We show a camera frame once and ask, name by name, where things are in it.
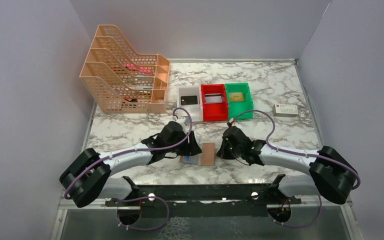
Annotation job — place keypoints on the white box with red label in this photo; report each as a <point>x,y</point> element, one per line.
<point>285,110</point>

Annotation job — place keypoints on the green plastic bin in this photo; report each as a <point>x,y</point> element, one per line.
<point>236,108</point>

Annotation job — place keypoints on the peach plastic file organizer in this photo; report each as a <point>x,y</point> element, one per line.
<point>110,83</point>

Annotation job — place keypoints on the white card in red bin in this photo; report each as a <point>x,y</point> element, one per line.
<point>213,98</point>

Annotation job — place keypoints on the pink items in organizer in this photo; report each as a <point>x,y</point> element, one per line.
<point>137,69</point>

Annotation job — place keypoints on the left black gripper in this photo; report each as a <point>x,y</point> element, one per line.
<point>191,148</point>

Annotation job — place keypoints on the red plastic bin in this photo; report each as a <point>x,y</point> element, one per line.
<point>214,112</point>

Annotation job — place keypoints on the light blue credit card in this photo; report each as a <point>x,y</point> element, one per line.
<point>193,160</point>

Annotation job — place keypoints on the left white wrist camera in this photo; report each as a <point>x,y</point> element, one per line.
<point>184,121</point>

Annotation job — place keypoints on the white plastic bin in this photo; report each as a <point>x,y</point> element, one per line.
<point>195,111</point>

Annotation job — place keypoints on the aluminium frame rail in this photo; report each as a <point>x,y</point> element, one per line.
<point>253,194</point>

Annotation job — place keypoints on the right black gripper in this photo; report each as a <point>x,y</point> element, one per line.
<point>223,153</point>

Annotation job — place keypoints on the red black stamp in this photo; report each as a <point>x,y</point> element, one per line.
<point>132,100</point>

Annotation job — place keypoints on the black credit card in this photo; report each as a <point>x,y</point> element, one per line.
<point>188,100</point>

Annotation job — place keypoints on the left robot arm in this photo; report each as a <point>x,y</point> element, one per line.
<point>87,178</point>

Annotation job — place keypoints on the gold card in green bin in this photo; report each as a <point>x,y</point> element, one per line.
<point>236,97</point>

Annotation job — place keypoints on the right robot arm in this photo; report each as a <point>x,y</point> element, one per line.
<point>322,172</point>

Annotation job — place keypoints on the black mounting rail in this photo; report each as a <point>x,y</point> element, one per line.
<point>161,208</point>

